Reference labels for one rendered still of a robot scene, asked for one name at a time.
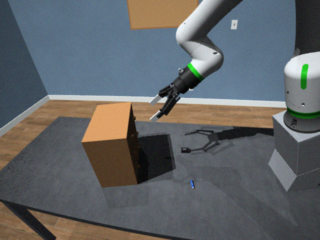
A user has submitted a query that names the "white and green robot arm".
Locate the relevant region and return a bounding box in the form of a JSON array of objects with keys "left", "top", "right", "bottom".
[{"left": 176, "top": 0, "right": 320, "bottom": 134}]

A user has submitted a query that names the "brown wooden drawer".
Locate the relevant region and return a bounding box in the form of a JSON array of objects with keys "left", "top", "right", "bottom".
[
  {"left": 131, "top": 139, "right": 138, "bottom": 169},
  {"left": 133, "top": 121, "right": 139, "bottom": 147},
  {"left": 134, "top": 155, "right": 141, "bottom": 182},
  {"left": 136, "top": 135, "right": 141, "bottom": 160},
  {"left": 127, "top": 121, "right": 135, "bottom": 154},
  {"left": 129, "top": 105, "right": 136, "bottom": 132}
]

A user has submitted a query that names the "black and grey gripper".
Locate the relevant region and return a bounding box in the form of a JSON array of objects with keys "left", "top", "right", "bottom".
[{"left": 149, "top": 77, "right": 189, "bottom": 123}]

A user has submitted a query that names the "grey 9v battery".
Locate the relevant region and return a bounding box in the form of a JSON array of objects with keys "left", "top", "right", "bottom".
[{"left": 181, "top": 147, "right": 190, "bottom": 153}]

